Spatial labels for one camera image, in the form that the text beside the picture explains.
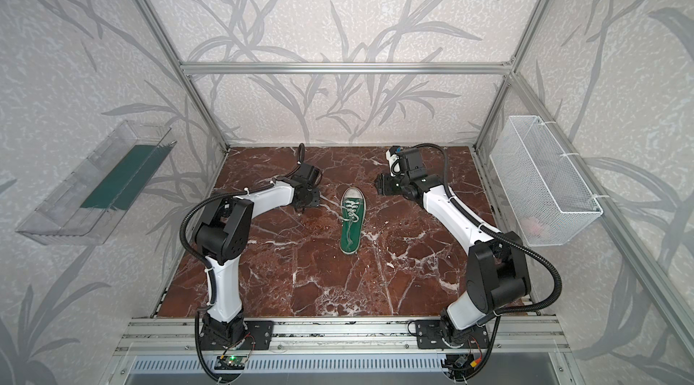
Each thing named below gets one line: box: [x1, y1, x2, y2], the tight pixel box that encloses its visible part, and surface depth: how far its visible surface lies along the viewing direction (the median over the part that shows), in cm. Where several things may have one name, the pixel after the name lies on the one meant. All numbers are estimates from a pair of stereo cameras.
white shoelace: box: [318, 194, 361, 247], surface depth 98 cm
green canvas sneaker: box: [339, 187, 367, 255], surface depth 95 cm
